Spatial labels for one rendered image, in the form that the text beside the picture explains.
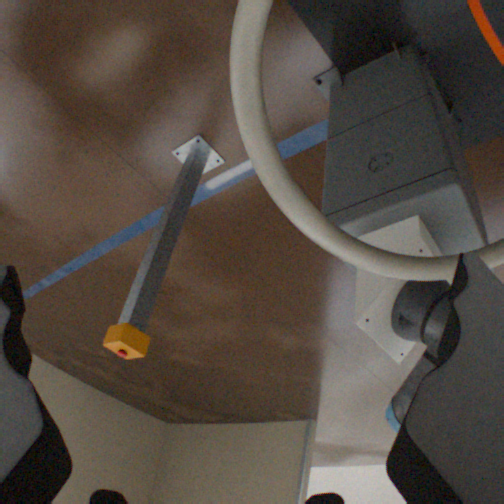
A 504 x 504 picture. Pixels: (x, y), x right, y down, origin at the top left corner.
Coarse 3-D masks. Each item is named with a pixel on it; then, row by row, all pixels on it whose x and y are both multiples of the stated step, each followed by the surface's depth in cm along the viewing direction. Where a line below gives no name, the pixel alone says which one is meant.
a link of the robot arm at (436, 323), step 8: (440, 304) 86; (448, 304) 85; (432, 312) 86; (440, 312) 85; (448, 312) 83; (432, 320) 86; (440, 320) 84; (432, 328) 85; (440, 328) 83; (424, 336) 88; (432, 336) 86; (440, 336) 83; (432, 344) 84; (424, 352) 86; (432, 352) 82; (432, 360) 81
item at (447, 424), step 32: (480, 288) 9; (448, 320) 9; (480, 320) 8; (448, 352) 8; (480, 352) 7; (448, 384) 7; (480, 384) 6; (416, 416) 6; (448, 416) 6; (480, 416) 6; (416, 448) 6; (448, 448) 5; (480, 448) 5; (416, 480) 6; (448, 480) 5; (480, 480) 5
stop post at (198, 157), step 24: (192, 144) 199; (192, 168) 193; (192, 192) 188; (168, 216) 172; (168, 240) 168; (144, 264) 160; (144, 288) 151; (144, 312) 147; (120, 336) 134; (144, 336) 142
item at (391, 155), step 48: (336, 96) 149; (384, 96) 128; (432, 96) 112; (336, 144) 129; (384, 144) 113; (432, 144) 99; (336, 192) 114; (384, 192) 101; (432, 192) 91; (480, 240) 99
